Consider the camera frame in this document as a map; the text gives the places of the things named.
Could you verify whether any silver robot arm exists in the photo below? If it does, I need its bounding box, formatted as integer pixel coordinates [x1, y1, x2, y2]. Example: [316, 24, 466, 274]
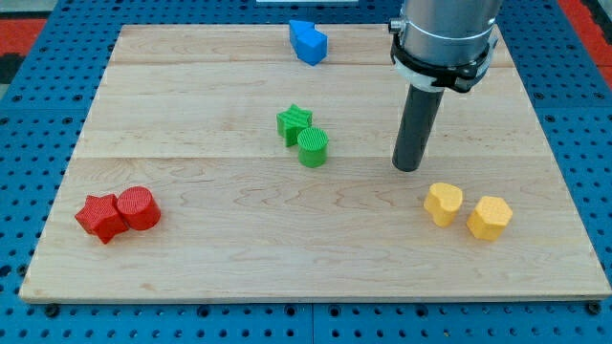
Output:
[388, 0, 502, 93]

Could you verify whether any green cylinder block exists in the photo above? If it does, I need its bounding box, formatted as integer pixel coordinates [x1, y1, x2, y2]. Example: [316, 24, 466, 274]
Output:
[297, 127, 329, 168]

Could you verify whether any green star block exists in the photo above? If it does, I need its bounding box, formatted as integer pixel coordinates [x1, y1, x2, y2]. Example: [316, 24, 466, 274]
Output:
[276, 104, 313, 147]

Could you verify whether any wooden board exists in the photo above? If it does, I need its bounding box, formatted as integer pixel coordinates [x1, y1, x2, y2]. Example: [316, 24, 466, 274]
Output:
[19, 25, 611, 304]

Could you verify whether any blue arrow block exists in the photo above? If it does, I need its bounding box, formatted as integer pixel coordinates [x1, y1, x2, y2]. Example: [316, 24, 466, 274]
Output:
[289, 20, 328, 66]

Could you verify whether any black cylindrical pointer rod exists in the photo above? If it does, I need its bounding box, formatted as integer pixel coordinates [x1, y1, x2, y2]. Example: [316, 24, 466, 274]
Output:
[392, 86, 444, 172]

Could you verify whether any yellow heart block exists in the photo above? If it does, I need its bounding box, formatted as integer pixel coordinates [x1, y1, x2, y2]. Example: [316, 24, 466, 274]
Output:
[424, 183, 464, 227]

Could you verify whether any red cylinder block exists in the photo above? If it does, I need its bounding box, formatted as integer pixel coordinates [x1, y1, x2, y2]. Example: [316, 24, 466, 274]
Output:
[117, 186, 162, 230]

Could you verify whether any yellow hexagon block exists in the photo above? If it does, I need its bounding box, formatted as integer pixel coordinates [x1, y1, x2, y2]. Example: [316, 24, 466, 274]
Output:
[467, 196, 514, 241]

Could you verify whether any red star block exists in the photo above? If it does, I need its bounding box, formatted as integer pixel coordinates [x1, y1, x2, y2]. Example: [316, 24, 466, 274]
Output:
[75, 194, 129, 245]

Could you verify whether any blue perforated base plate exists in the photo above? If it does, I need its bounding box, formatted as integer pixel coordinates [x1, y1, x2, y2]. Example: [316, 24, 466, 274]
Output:
[1, 0, 611, 343]

